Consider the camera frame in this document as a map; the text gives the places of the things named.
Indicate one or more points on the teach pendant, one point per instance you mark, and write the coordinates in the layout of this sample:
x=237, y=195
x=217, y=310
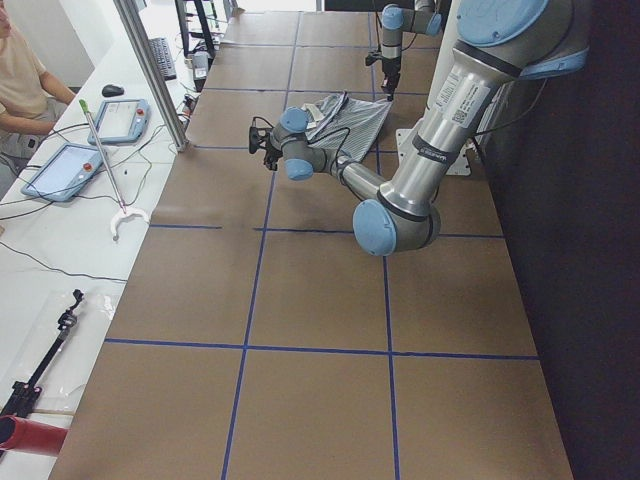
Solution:
x=121, y=121
x=64, y=174

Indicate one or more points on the red cylinder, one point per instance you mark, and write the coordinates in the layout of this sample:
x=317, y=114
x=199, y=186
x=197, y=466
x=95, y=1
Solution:
x=29, y=436

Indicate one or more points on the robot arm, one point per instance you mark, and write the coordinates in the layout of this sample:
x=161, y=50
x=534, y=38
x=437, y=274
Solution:
x=497, y=42
x=424, y=18

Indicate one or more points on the black computer mouse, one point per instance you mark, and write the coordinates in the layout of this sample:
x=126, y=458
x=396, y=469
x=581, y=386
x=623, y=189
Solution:
x=111, y=90

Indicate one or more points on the striped polo shirt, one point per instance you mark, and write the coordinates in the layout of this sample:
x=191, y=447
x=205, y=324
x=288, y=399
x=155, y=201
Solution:
x=339, y=121

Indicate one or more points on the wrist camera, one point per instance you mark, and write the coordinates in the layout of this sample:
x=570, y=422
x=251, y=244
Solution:
x=372, y=57
x=257, y=139

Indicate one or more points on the aluminium frame post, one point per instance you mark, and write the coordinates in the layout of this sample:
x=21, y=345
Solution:
x=139, y=41

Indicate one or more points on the lower teach pendant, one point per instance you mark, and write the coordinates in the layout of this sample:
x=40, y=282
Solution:
x=64, y=174

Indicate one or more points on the seated person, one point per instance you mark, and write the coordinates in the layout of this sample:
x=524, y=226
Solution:
x=32, y=98

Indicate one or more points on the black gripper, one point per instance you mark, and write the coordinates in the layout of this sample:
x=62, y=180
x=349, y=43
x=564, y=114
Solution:
x=270, y=154
x=389, y=68

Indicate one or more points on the black keyboard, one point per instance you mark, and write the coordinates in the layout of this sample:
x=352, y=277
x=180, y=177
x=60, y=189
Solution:
x=161, y=53

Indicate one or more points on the upper teach pendant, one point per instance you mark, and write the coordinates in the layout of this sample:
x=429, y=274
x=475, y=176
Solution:
x=121, y=121

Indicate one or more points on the reacher grabber stick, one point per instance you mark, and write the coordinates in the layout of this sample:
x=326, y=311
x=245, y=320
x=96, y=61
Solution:
x=125, y=211

